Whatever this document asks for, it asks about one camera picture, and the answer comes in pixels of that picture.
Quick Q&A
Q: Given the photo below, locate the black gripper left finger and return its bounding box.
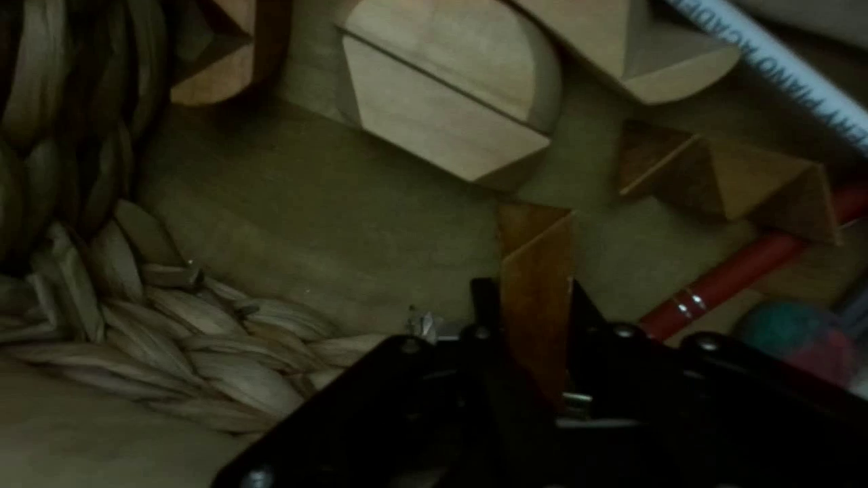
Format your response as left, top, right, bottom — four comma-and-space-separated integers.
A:
458, 277, 510, 405

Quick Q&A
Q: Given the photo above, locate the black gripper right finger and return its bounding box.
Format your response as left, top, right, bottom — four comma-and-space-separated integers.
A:
561, 280, 618, 405

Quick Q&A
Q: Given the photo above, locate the woven rectangular basket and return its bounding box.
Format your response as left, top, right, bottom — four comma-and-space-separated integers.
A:
0, 0, 868, 443

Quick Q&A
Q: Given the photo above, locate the red stick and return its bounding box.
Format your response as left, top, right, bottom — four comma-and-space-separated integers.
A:
634, 180, 868, 345

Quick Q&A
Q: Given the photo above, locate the teal pink felt ball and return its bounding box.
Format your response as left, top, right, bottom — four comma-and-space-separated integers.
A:
729, 299, 860, 391

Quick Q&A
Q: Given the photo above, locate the zigzag wooden block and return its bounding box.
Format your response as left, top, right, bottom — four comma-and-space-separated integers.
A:
616, 119, 843, 246

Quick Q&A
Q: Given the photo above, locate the half round wooden block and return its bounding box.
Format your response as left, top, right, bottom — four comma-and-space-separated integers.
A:
334, 0, 563, 186

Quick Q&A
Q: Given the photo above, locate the wedge shaped wooden block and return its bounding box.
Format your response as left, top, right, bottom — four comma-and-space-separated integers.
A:
513, 0, 742, 105

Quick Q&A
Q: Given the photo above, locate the blue white tube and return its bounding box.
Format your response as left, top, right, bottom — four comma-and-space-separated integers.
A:
661, 0, 868, 158

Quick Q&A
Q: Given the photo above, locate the angled brown wooden block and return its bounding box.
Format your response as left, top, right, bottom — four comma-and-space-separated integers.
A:
169, 0, 295, 108

